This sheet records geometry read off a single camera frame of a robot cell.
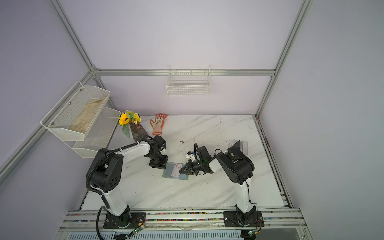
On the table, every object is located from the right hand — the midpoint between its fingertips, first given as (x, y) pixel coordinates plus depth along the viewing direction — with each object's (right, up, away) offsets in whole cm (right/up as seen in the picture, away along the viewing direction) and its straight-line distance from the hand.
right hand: (178, 175), depth 87 cm
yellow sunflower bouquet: (-31, +34, -1) cm, 45 cm away
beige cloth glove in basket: (-48, +34, -8) cm, 60 cm away
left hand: (-9, +3, +4) cm, 10 cm away
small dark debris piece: (0, +18, +18) cm, 26 cm away
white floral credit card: (-2, +1, +3) cm, 4 cm away
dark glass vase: (-28, +26, +9) cm, 39 cm away
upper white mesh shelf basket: (-54, +35, -8) cm, 65 cm away
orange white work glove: (-18, +31, +25) cm, 44 cm away
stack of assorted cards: (+38, +17, +11) cm, 44 cm away
